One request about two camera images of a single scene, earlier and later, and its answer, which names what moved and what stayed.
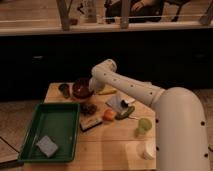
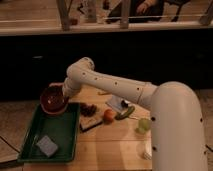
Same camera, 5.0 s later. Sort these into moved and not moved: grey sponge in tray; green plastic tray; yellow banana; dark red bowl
Moved: dark red bowl
Not moved: green plastic tray; yellow banana; grey sponge in tray
